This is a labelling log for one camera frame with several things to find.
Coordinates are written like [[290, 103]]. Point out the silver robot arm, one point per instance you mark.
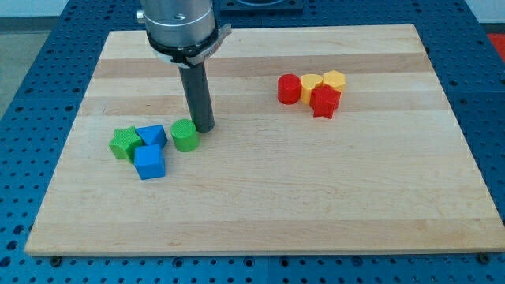
[[182, 32]]

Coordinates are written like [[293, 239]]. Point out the wooden board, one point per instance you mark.
[[390, 173]]

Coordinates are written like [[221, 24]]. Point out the red cylinder block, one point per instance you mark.
[[289, 89]]

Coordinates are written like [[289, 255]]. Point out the green cylinder block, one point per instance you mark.
[[184, 135]]

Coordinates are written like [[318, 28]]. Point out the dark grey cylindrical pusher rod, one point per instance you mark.
[[195, 84]]

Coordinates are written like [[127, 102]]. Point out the red star block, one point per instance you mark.
[[324, 102]]

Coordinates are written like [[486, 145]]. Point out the yellow heart block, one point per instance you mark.
[[308, 83]]

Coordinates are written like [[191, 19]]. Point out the blue triangle block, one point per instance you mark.
[[152, 135]]

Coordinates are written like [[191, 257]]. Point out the yellow hexagon block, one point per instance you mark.
[[335, 80]]

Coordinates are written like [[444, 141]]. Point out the blue cube block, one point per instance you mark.
[[149, 162]]

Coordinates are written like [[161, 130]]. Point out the green star block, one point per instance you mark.
[[124, 143]]

